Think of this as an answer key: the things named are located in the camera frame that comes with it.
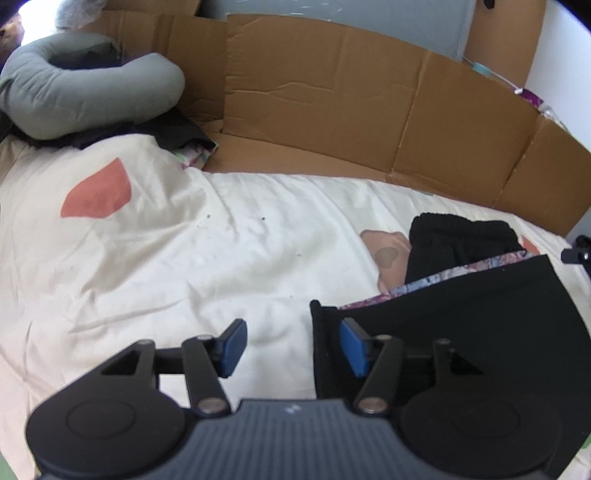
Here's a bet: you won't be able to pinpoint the cream bear print bedsheet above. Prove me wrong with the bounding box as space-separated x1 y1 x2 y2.
0 134 591 480

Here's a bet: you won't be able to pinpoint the floral cloth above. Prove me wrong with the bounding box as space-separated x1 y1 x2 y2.
175 143 218 169

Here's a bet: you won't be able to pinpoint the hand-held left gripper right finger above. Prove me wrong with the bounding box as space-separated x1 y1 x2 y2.
340 319 485 414

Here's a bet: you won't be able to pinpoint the grey neck pillow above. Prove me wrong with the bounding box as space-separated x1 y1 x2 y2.
0 32 185 139

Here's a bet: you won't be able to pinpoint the flattened cardboard sheet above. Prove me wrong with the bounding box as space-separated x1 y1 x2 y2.
81 0 591 238

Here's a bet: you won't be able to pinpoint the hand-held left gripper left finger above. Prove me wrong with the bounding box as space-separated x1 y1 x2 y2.
99 318 249 417

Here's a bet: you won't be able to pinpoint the upright cardboard panel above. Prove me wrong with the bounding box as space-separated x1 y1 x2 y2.
464 0 548 88

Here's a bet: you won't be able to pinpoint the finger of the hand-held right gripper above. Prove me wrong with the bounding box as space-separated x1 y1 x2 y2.
561 235 591 280

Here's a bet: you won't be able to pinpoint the grey fluffy toy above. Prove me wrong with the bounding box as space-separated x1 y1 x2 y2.
55 0 107 31

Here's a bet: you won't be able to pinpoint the pink plastic packet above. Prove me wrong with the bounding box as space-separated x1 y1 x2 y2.
515 85 566 125

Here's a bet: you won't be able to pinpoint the black bear print pants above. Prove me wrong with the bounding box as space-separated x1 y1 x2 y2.
310 212 591 467

